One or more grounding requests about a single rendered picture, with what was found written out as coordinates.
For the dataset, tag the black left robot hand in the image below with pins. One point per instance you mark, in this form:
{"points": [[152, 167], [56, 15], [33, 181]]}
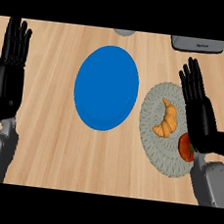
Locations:
{"points": [[6, 85]]}

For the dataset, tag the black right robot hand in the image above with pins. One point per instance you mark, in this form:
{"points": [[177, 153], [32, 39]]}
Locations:
{"points": [[201, 124]]}

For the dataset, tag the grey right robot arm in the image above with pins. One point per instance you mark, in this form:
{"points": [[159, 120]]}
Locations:
{"points": [[210, 182]]}

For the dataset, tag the red tomato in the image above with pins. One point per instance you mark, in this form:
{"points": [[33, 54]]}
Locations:
{"points": [[185, 148]]}

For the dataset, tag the grey woven round placemat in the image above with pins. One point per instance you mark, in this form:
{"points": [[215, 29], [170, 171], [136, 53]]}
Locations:
{"points": [[157, 145]]}

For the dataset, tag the blue plate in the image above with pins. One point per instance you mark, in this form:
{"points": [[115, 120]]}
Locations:
{"points": [[106, 87]]}

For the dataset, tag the golden croissant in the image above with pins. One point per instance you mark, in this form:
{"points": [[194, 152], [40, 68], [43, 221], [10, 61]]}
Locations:
{"points": [[167, 120]]}

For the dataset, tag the grey appliance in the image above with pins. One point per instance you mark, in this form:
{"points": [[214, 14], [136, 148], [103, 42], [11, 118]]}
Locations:
{"points": [[198, 45]]}

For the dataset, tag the grey round object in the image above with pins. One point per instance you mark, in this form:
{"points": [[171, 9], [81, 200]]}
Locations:
{"points": [[124, 32]]}

